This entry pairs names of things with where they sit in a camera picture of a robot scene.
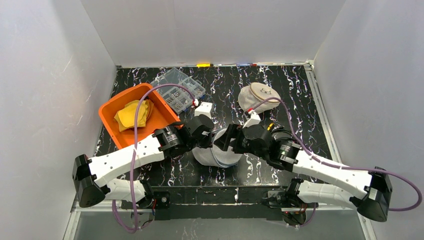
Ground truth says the white mesh bag blue trim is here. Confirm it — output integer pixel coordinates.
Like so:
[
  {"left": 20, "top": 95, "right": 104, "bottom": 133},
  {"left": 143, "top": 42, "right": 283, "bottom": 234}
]
[{"left": 191, "top": 128, "right": 242, "bottom": 168}]

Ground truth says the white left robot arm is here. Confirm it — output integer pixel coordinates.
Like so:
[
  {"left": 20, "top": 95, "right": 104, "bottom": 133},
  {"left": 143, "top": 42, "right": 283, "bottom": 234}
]
[{"left": 72, "top": 114, "right": 215, "bottom": 208}]

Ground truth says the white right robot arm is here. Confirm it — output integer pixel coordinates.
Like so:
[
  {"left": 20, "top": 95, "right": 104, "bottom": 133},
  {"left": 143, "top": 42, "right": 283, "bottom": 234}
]
[{"left": 213, "top": 124, "right": 393, "bottom": 222}]

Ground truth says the white mesh bag beige trim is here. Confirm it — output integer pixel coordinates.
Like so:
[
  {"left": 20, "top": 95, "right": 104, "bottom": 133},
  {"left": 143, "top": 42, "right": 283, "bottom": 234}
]
[{"left": 237, "top": 82, "right": 281, "bottom": 114}]

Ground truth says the black yellow screwdriver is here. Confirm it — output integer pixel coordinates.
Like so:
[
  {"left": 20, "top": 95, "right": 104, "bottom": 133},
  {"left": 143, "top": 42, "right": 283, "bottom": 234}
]
[{"left": 267, "top": 123, "right": 275, "bottom": 132}]

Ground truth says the clear plastic screw box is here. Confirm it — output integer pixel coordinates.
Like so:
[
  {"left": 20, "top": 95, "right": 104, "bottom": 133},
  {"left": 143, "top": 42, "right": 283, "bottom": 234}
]
[{"left": 150, "top": 67, "right": 206, "bottom": 115}]

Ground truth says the yellow cloth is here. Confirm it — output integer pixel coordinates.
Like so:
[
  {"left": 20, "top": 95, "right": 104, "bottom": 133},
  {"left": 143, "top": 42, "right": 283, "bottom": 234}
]
[{"left": 114, "top": 99, "right": 154, "bottom": 132}]

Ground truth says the orange plastic basin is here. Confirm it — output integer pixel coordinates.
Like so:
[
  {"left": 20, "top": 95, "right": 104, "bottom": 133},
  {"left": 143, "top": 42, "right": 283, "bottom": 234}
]
[{"left": 98, "top": 83, "right": 180, "bottom": 149}]

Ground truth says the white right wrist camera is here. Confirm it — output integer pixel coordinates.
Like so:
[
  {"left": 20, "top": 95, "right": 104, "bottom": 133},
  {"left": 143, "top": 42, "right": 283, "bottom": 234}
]
[{"left": 242, "top": 110, "right": 261, "bottom": 128}]

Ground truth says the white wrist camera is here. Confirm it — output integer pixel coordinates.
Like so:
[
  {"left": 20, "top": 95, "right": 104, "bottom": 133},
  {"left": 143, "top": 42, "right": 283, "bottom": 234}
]
[
  {"left": 242, "top": 110, "right": 261, "bottom": 128},
  {"left": 194, "top": 102, "right": 214, "bottom": 119}
]

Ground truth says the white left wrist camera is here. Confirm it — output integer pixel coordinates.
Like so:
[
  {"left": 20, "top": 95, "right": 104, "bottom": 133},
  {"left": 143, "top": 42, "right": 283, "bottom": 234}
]
[{"left": 194, "top": 102, "right": 214, "bottom": 119}]

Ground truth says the black coiled cable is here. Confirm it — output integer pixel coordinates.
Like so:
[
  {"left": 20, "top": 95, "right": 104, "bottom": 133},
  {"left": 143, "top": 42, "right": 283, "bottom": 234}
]
[{"left": 271, "top": 127, "right": 296, "bottom": 142}]

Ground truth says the yellow marker on wall edge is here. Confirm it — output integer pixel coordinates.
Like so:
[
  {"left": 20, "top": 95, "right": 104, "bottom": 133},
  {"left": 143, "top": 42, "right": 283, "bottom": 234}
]
[{"left": 196, "top": 63, "right": 213, "bottom": 68}]

